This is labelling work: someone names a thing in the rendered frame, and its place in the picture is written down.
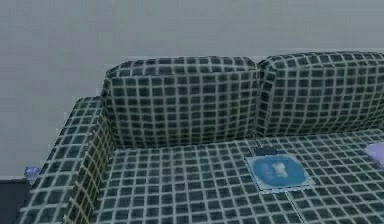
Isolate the dark green checked sofa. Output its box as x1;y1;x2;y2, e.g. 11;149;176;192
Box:
14;50;384;224

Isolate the blue and white flat square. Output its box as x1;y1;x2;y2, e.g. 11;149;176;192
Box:
244;146;316;193

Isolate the small blue-white object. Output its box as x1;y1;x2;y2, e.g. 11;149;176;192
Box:
23;165;42;181

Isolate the pale lilac object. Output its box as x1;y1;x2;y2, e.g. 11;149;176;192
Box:
364;142;384;168

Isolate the black side table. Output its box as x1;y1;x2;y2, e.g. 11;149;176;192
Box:
0;178;33;224

